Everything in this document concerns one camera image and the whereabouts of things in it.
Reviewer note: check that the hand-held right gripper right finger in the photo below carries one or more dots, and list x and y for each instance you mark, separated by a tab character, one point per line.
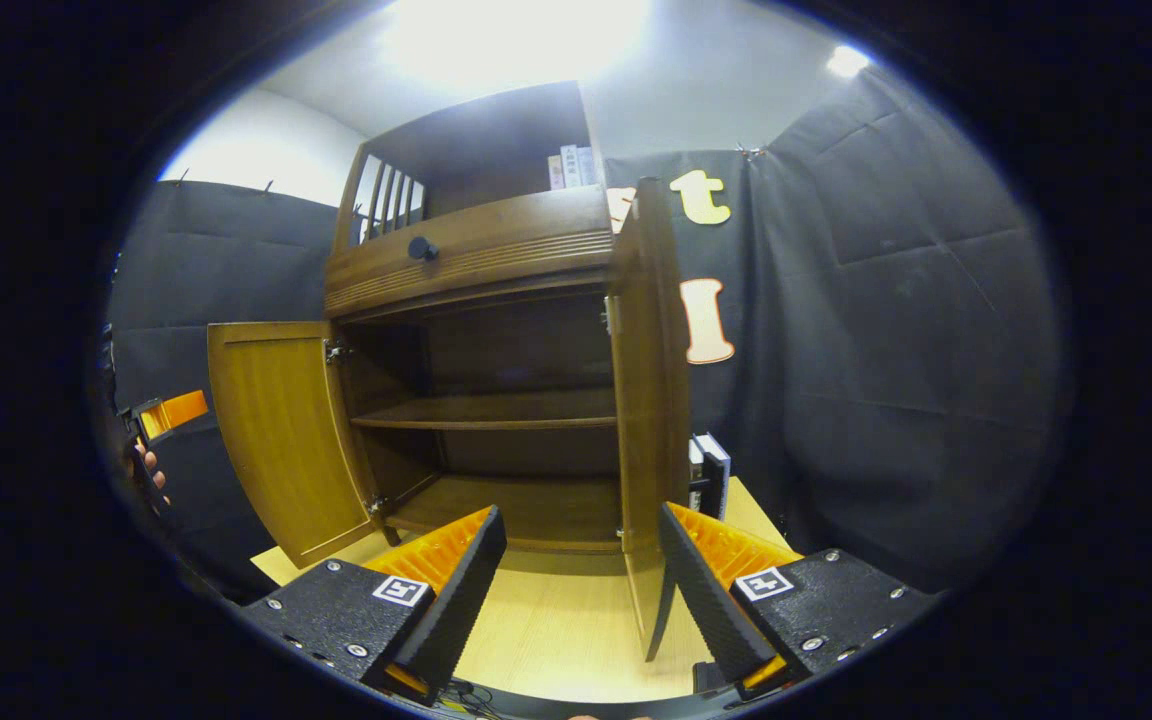
704	600

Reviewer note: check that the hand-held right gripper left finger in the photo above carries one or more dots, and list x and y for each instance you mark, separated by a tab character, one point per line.
456	590

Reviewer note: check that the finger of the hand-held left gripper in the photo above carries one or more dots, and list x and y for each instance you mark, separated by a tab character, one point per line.
176	410

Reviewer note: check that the wooden cabinet door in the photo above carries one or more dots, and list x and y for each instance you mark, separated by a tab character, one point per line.
286	430
648	400

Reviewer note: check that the wooden double-door shoe cabinet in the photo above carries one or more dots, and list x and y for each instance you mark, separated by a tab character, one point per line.
496	240

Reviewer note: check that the wooden cabinet shelf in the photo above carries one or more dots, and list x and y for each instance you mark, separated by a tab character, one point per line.
496	410

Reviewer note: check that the thin upright book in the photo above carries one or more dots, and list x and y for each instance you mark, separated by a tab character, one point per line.
696	480
718	475

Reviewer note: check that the black round drawer knob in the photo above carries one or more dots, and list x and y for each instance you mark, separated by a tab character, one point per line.
422	249

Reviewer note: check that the black backdrop cloth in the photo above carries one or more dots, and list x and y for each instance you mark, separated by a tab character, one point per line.
886	350

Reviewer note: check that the pink spine book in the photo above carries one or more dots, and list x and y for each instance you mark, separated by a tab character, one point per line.
555	173

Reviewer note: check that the white spine book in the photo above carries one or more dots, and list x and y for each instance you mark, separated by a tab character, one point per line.
569	166

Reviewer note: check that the grey spine book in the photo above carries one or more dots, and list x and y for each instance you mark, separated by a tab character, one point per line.
586	166

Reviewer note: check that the large ceiling light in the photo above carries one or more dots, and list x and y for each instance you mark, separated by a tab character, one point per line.
516	40

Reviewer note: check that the small ceiling light panel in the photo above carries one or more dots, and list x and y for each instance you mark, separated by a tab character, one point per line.
847	61

